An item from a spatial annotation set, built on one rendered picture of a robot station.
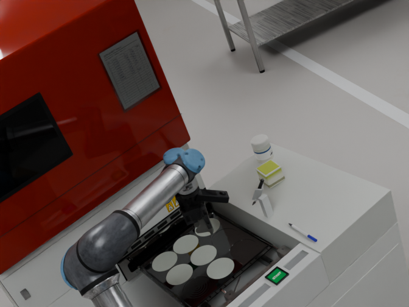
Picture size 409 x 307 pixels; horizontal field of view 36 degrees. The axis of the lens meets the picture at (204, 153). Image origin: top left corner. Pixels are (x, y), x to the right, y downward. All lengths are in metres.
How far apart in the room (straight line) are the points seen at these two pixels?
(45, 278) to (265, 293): 0.77
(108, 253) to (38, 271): 0.65
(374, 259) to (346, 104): 2.43
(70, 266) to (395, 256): 1.19
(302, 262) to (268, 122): 2.70
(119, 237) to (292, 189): 0.88
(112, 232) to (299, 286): 0.69
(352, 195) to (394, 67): 2.77
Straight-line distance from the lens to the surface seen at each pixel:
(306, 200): 2.23
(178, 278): 2.23
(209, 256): 2.25
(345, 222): 2.10
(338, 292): 2.18
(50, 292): 2.28
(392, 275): 2.38
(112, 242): 1.60
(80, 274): 1.68
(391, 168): 3.87
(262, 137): 2.45
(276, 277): 1.99
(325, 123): 4.41
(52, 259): 2.22
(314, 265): 2.03
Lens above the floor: 2.35
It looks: 31 degrees down
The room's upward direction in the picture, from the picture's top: 22 degrees counter-clockwise
